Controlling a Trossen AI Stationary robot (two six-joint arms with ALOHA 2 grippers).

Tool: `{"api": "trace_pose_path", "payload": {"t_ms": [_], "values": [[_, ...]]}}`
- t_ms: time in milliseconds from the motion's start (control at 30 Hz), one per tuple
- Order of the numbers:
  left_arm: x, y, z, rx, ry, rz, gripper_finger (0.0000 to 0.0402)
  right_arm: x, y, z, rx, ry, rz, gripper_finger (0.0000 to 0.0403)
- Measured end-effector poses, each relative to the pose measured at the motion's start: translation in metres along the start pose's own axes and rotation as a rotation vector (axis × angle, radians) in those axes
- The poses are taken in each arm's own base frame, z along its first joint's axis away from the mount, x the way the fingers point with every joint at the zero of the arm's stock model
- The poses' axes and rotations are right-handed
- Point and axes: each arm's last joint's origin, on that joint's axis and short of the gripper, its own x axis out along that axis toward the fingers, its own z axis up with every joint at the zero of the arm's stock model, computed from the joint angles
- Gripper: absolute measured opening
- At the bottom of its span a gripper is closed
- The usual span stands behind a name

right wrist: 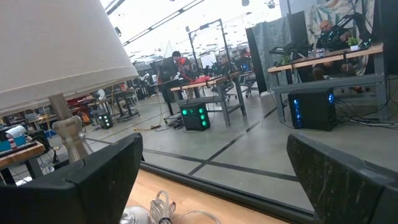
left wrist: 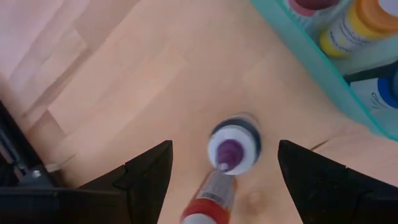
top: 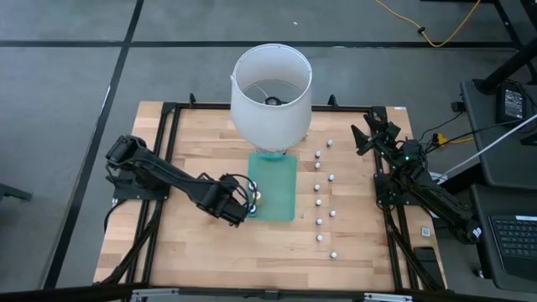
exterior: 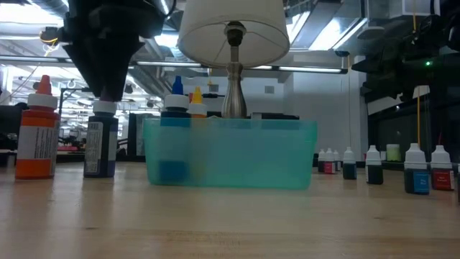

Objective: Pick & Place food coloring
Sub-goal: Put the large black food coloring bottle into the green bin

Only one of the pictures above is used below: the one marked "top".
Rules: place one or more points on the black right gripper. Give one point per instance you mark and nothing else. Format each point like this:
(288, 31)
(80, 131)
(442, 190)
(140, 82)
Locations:
(388, 140)

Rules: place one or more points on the black phone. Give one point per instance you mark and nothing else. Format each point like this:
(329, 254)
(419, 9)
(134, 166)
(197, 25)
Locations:
(425, 258)

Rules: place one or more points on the blue-capped food coloring bottle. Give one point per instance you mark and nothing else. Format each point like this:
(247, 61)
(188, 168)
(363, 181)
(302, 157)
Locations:
(253, 209)

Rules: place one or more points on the white QR tag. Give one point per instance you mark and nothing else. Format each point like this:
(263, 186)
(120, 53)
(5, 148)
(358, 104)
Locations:
(426, 231)

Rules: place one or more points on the black chair base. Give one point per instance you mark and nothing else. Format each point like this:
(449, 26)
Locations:
(12, 192)

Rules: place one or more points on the black desk leg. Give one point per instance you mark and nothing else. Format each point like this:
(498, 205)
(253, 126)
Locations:
(503, 69)

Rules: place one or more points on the black power adapter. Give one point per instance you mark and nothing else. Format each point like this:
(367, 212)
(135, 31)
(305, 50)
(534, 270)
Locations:
(512, 102)

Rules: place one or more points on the dark grey side desk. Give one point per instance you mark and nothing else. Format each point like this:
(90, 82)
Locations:
(480, 218)
(503, 168)

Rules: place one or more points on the teal translucent plastic bin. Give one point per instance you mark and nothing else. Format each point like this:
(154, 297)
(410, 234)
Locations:
(277, 189)

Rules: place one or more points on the yellow-capped food coloring bottle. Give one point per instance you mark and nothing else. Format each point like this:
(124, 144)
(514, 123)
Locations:
(258, 197)

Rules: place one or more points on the silver table lamp white shade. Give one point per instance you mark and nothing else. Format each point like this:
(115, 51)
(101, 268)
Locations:
(272, 121)

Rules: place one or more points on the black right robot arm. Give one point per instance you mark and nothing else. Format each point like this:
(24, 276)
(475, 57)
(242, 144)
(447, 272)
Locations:
(440, 201)

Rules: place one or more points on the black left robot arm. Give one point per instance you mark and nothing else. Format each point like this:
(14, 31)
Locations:
(168, 172)

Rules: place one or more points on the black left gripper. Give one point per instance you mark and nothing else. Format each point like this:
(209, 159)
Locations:
(230, 207)

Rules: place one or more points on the black laptop keyboard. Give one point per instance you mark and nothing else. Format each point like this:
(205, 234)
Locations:
(518, 243)

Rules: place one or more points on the white pole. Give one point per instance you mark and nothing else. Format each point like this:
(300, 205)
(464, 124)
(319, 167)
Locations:
(486, 147)

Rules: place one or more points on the black aluminium table frame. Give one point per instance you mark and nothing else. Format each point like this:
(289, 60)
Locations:
(172, 107)

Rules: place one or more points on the yellow power plug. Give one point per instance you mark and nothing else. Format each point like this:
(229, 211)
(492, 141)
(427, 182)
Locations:
(438, 138)

